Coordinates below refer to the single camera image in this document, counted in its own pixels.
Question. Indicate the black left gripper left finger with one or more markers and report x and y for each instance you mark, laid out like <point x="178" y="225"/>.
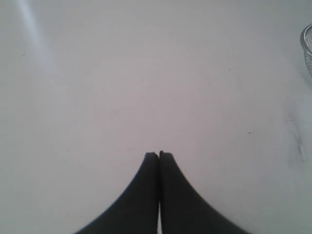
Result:
<point x="136" y="209"/>

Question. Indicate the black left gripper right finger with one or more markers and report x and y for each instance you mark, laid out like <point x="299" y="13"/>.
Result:
<point x="182" y="209"/>

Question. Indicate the oval wire mesh basket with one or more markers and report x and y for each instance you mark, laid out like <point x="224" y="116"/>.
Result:
<point x="306" y="44"/>

